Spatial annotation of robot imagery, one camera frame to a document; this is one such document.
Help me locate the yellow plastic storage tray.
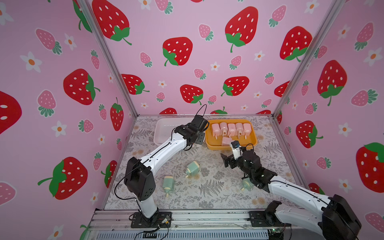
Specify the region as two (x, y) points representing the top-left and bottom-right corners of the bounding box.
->
(205, 119), (258, 151)

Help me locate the green sharpener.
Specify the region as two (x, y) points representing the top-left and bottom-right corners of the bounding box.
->
(186, 161), (200, 178)
(163, 176), (175, 197)
(241, 178), (254, 191)

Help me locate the pink sharpener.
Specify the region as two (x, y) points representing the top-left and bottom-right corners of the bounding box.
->
(221, 137), (233, 147)
(235, 123), (244, 138)
(212, 123), (221, 140)
(243, 123), (252, 139)
(219, 122), (228, 137)
(227, 123), (236, 138)

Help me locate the white plastic storage tray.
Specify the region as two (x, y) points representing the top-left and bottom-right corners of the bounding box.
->
(154, 118), (197, 147)

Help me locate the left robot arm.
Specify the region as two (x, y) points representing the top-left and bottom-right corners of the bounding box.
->
(123, 115), (209, 220)

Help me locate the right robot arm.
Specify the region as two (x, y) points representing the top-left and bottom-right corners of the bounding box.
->
(221, 147), (362, 240)

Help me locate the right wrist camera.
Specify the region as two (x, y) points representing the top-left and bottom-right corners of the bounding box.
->
(231, 141), (241, 161)

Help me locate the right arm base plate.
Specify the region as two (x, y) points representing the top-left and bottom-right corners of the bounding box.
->
(248, 211), (292, 228)

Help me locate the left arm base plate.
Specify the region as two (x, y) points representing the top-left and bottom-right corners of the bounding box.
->
(131, 211), (172, 229)

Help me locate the aluminium front rail frame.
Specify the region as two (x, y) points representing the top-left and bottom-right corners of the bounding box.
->
(80, 208), (341, 240)

